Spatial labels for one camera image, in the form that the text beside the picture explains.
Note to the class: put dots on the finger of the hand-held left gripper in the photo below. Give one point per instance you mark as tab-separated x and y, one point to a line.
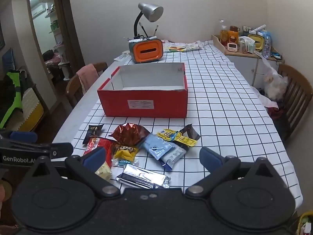
23	136
61	149

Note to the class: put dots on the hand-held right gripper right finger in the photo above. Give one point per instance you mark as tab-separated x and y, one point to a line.
210	158

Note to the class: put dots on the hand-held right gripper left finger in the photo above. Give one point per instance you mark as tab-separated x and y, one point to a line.
94	155

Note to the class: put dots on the red snack packet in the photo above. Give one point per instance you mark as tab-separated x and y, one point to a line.
94	143

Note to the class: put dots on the pale yellow snack packet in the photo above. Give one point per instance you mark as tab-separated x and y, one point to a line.
104	171

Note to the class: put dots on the black snack packet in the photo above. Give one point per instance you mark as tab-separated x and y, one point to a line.
91	132

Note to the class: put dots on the dark brown snack packet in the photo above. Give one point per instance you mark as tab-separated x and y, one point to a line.
193	133

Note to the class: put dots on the blue striped candy wrapper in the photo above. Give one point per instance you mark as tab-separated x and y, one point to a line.
123	162

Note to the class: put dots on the small yellow snack packet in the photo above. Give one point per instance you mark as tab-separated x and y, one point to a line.
124	153

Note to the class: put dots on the white and blue snack packet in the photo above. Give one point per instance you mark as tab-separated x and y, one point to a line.
173	156

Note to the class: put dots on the brown foil snack packet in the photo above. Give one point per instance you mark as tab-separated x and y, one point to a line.
129	134

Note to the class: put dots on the yellow cartoon snack packet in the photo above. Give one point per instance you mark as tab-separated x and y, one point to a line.
168	135

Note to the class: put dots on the silver foil snack packet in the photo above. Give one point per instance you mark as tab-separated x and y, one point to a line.
144	176

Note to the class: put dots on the light blue snack packet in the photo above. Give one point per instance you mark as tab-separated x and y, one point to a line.
156	146

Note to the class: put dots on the red cardboard box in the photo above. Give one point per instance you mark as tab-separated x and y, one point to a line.
117	102

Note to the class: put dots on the yellow and white cushion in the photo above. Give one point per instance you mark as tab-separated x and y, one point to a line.
31	105

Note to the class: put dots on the white checked tablecloth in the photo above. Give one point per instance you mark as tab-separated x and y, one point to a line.
220	102

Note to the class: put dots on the wooden chair with towel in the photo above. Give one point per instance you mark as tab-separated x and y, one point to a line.
72	88

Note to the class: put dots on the pink towel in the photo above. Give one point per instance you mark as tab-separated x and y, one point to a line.
86	77

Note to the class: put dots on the white cabinet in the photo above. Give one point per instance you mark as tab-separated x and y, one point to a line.
242	66

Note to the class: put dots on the clear plastic bag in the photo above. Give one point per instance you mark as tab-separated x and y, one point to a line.
275	83

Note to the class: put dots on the wooden slatted chair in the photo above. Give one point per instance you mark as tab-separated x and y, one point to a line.
298	90

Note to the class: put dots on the white kitchen timer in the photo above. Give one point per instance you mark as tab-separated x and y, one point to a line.
232	47

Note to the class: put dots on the yellow bag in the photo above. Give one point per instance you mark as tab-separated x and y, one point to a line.
304	222

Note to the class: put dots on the colourful printed bag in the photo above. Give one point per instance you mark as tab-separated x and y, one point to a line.
181	46

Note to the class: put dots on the orange and green tissue box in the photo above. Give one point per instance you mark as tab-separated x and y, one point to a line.
146	51

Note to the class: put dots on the yellow tissue box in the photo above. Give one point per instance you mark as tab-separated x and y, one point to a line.
255	42

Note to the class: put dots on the orange thermos bottle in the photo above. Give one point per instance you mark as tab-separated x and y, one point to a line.
234	35

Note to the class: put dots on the clear water bottle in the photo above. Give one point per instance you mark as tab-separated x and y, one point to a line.
267	44

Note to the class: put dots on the black pen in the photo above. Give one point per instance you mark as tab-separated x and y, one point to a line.
143	30

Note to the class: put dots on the white tube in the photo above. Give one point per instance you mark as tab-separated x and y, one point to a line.
258	28

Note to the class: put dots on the white tipped pen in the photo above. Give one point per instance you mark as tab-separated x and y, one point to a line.
156	30

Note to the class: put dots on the grey desk lamp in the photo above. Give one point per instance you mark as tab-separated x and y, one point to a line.
151	11

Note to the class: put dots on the wooden door frame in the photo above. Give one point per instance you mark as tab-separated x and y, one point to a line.
71	29

